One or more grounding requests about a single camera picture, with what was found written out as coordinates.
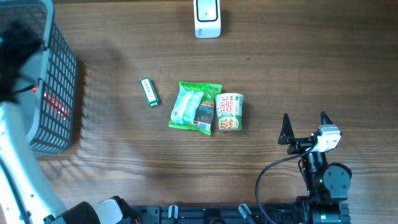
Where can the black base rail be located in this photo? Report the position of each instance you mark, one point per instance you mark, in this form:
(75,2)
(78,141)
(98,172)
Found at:
(277,213)

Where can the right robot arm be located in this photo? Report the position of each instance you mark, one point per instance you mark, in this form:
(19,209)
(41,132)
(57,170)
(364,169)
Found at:
(327,183)

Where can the small green box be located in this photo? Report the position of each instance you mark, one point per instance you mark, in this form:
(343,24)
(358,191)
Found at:
(150,93)

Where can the red snack packet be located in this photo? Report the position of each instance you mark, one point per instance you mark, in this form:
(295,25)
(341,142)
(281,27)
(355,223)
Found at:
(57,103)

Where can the white barcode scanner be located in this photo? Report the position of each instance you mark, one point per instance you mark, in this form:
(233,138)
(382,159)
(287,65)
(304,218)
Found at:
(207,16)

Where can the cup noodles container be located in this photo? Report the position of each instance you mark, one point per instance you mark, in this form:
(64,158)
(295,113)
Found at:
(229,110)

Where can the green snack bag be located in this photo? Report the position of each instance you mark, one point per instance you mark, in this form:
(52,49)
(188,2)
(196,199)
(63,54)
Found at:
(194,108)

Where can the grey plastic shopping basket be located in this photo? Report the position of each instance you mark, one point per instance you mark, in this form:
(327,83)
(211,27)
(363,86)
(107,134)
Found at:
(53,65)

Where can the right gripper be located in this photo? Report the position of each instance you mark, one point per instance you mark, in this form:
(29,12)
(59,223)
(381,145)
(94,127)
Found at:
(287,137)

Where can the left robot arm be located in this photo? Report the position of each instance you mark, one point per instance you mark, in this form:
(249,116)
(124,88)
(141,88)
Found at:
(26,195)

